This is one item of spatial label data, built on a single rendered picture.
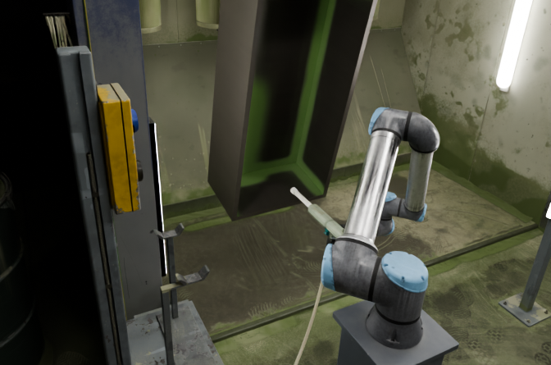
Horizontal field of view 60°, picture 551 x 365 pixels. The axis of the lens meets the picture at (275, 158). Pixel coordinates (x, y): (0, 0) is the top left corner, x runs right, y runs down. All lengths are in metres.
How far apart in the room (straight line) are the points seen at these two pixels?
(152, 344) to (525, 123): 2.99
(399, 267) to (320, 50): 1.42
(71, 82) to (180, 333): 0.81
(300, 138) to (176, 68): 1.09
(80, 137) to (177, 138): 2.36
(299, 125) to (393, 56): 1.76
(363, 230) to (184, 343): 0.68
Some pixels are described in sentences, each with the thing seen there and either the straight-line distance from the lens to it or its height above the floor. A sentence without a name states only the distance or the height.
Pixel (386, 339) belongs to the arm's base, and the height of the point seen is 0.67.
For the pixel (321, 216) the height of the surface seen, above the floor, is 0.67.
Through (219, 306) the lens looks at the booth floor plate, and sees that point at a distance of 2.67.
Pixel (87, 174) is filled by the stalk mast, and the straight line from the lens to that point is 1.07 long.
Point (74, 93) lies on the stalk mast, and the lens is 1.00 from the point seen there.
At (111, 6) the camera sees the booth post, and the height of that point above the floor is 1.65.
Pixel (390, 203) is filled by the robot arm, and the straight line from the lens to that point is 2.34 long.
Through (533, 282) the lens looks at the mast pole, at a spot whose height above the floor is 0.21.
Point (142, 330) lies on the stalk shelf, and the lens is 1.53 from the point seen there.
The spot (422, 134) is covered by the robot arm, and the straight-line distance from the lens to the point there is 1.88.
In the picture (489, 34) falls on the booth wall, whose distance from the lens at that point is 3.91.
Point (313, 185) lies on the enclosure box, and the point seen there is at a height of 0.48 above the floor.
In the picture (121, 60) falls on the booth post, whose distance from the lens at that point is 1.52.
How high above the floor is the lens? 1.86
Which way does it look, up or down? 26 degrees down
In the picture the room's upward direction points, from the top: 2 degrees clockwise
